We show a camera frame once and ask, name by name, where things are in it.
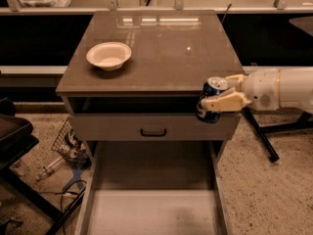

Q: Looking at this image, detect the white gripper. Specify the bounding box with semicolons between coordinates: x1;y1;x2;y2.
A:
201;69;280;112

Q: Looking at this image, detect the blue pepsi can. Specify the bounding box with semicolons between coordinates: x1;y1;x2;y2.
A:
196;76;228;123

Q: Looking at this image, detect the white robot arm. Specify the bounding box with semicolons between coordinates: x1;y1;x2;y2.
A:
200;68;313;114

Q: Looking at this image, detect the grey drawer cabinet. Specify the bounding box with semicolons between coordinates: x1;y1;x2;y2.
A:
57;10;243;152

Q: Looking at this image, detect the open middle drawer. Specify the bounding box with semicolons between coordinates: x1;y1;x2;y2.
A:
74;141;233;235

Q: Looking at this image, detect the closed upper drawer front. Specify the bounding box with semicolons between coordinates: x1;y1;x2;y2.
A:
68;114;240;141

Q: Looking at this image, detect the white paper bowl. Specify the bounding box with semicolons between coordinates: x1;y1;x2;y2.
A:
86;42;132;71

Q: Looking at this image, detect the blue floor tape piece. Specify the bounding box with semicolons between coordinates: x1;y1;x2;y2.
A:
62;163;90;192

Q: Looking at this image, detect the clear plastic bottle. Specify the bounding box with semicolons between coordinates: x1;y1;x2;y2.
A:
35;157;66;182

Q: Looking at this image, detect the black chair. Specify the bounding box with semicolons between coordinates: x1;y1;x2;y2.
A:
0;98;85;235

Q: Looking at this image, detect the black table leg frame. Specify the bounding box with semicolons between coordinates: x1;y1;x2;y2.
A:
242;108;313;163

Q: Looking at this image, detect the black drawer handle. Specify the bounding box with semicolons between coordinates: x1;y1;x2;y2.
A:
140;128;167;137

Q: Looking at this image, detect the wire basket with items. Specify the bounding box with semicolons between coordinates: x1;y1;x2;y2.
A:
51;119;90;165

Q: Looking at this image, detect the black floor cable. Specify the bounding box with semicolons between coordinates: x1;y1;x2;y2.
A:
36;179;88;235

